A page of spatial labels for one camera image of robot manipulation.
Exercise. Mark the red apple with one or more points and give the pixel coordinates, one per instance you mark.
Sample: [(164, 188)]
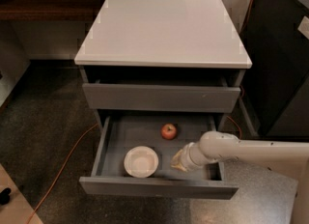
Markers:
[(168, 131)]

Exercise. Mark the grey top drawer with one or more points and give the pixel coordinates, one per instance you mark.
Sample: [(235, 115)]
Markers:
[(170, 98)]

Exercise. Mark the grey drawer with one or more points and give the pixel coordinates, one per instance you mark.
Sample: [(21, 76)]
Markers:
[(121, 133), (170, 98)]

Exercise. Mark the light wooden table corner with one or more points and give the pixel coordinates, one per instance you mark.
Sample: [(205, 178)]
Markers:
[(18, 210)]

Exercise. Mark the dark wooden shelf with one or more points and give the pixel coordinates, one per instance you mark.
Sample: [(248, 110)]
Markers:
[(49, 10)]

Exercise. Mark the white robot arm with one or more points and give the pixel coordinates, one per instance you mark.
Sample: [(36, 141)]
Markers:
[(289, 158)]

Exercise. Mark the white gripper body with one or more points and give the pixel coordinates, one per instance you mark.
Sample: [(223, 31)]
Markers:
[(187, 160)]

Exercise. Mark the grey drawer cabinet white top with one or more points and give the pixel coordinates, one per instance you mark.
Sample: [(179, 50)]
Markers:
[(168, 42)]

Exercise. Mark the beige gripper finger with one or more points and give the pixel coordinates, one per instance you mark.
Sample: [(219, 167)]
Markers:
[(176, 161)]

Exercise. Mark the white ceramic bowl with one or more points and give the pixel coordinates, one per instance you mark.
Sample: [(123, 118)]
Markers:
[(141, 162)]

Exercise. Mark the small black object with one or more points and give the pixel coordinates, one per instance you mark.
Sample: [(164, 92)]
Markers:
[(5, 196)]

